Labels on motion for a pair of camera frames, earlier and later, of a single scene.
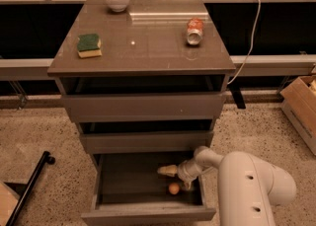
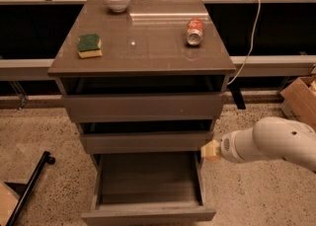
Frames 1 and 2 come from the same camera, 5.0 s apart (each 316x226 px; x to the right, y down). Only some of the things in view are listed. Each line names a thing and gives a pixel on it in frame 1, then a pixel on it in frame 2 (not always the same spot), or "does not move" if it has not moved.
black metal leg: (46, 158) does not move
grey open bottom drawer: (129, 190) does not move
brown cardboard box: (298, 101) does not move
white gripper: (187, 171) -> (225, 147)
